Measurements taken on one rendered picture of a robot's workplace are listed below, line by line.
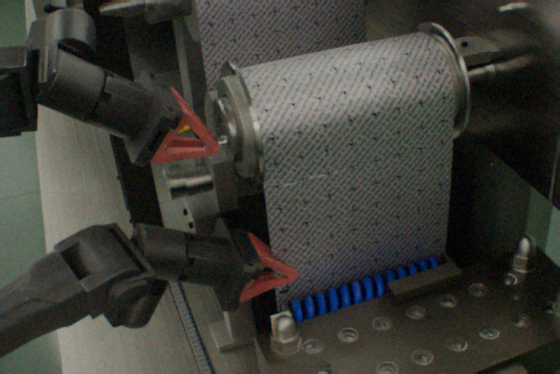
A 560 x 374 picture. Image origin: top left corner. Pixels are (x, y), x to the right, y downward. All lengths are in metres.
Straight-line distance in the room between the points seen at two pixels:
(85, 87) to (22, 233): 2.33
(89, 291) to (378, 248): 0.37
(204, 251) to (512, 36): 0.43
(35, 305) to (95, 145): 0.90
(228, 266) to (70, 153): 0.82
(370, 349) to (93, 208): 0.70
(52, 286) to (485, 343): 0.48
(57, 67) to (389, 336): 0.47
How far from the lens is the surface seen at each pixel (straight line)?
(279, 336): 0.81
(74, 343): 1.09
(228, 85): 0.76
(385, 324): 0.86
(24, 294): 0.70
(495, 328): 0.86
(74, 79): 0.68
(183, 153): 0.75
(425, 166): 0.85
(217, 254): 0.78
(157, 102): 0.70
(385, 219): 0.86
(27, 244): 2.92
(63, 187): 1.44
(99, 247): 0.72
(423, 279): 0.88
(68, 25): 0.75
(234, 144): 0.76
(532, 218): 1.23
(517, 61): 0.86
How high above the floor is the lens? 1.64
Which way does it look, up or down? 34 degrees down
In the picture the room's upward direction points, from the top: 5 degrees counter-clockwise
